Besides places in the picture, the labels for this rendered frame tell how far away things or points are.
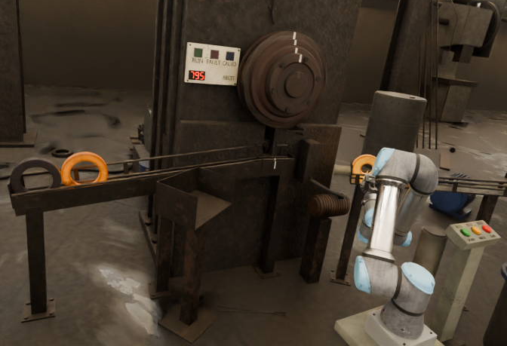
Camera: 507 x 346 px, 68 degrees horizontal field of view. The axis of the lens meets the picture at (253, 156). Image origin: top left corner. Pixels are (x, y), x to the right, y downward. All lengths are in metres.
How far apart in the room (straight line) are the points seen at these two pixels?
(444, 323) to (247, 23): 1.72
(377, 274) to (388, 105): 3.23
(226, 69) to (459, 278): 1.46
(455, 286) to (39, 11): 7.17
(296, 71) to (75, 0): 6.25
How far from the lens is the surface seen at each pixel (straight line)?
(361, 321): 1.67
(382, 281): 1.43
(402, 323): 1.54
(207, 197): 1.68
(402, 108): 4.47
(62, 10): 7.71
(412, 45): 6.10
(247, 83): 1.79
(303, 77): 1.82
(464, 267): 2.01
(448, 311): 2.13
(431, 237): 2.03
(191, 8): 1.83
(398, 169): 1.48
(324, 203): 2.06
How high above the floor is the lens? 1.30
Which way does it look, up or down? 17 degrees down
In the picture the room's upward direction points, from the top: 8 degrees clockwise
